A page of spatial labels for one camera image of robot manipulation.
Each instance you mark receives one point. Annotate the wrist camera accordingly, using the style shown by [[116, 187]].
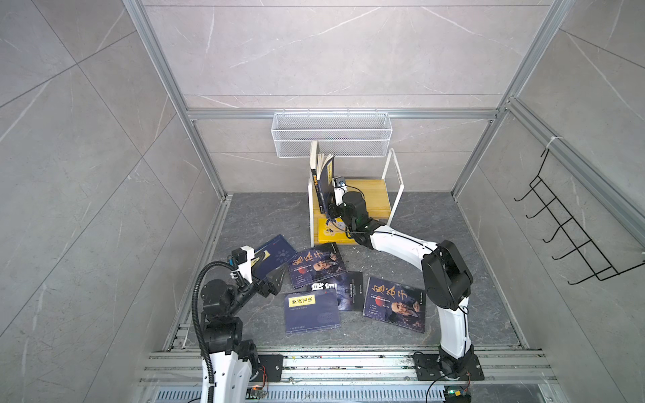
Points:
[[340, 183], [241, 259]]

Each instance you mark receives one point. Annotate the black wire hook rack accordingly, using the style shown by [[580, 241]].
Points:
[[570, 230]]

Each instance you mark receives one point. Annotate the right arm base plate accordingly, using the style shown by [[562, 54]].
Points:
[[433, 366]]

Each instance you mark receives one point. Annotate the navy book yin-yang cover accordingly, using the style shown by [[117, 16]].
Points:
[[271, 256]]

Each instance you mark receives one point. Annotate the navy yellow-label front book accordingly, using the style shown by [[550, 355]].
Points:
[[311, 311]]

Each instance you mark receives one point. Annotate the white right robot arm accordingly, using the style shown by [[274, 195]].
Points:
[[446, 277]]

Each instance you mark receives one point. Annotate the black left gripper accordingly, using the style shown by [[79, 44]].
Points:
[[270, 288]]

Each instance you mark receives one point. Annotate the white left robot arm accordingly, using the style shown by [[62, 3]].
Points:
[[233, 369]]

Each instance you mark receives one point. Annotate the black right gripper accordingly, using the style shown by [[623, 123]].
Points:
[[335, 211]]

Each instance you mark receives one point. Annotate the black yellow book on shelf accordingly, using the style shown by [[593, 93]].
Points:
[[313, 167]]

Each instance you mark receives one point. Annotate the black white-title book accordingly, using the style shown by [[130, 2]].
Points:
[[349, 288]]

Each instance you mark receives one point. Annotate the dark portrait book left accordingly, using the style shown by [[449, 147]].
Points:
[[316, 264]]

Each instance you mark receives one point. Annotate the dark book pages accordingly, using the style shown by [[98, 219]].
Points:
[[325, 181]]

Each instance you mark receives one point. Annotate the white metal wooden shelf rack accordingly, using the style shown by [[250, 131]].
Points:
[[382, 196]]

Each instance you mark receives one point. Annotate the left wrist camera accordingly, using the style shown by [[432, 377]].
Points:
[[241, 259]]

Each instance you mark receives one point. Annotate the dark portrait book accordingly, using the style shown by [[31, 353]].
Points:
[[316, 264], [396, 304]]

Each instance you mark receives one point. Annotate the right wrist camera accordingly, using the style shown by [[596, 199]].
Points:
[[340, 183]]

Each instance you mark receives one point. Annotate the white mesh wall basket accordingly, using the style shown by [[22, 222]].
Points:
[[343, 134]]

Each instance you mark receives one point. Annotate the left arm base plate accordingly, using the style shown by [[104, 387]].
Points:
[[267, 367]]

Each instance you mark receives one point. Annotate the dark portrait book right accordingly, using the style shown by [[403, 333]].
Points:
[[396, 304]]

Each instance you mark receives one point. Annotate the yellow cartoon cover book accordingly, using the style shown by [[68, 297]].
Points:
[[331, 231]]

